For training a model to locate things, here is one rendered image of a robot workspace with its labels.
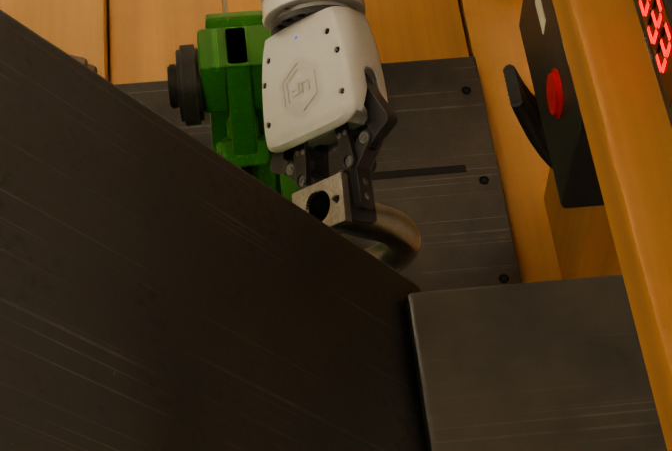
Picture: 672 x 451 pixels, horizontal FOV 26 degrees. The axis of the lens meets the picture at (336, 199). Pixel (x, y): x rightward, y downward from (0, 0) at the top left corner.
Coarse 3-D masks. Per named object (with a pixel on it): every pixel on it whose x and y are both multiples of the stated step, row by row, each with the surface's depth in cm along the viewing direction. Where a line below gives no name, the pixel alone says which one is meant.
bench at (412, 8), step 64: (128, 0) 174; (192, 0) 174; (256, 0) 174; (384, 0) 174; (448, 0) 174; (512, 0) 174; (128, 64) 168; (512, 64) 168; (512, 128) 163; (512, 192) 157
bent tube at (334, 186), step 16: (336, 176) 112; (304, 192) 114; (320, 192) 113; (336, 192) 111; (304, 208) 113; (320, 208) 114; (336, 208) 111; (384, 208) 116; (336, 224) 111; (352, 224) 113; (368, 224) 114; (384, 224) 116; (400, 224) 117; (384, 240) 117; (400, 240) 118; (416, 240) 120; (384, 256) 123; (400, 256) 121
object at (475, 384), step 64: (448, 320) 107; (512, 320) 107; (576, 320) 107; (448, 384) 104; (512, 384) 104; (576, 384) 104; (640, 384) 104; (448, 448) 101; (512, 448) 101; (576, 448) 101; (640, 448) 101
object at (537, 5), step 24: (528, 0) 104; (528, 24) 104; (552, 24) 97; (528, 48) 105; (552, 48) 97; (552, 72) 97; (552, 96) 97; (576, 96) 91; (552, 120) 99; (576, 120) 92; (552, 144) 100; (576, 144) 93; (552, 168) 100; (576, 168) 95; (576, 192) 97; (600, 192) 97
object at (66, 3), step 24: (0, 0) 171; (24, 0) 171; (48, 0) 171; (72, 0) 171; (96, 0) 171; (24, 24) 169; (48, 24) 169; (72, 24) 169; (96, 24) 169; (72, 48) 167; (96, 48) 167
